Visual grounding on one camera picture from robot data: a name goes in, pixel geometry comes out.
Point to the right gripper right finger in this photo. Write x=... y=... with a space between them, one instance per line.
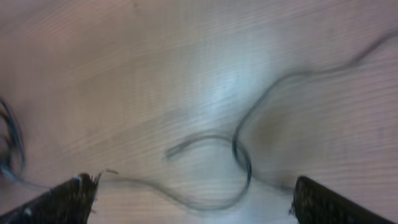
x=313 y=203

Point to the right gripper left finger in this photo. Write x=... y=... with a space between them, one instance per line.
x=67 y=203

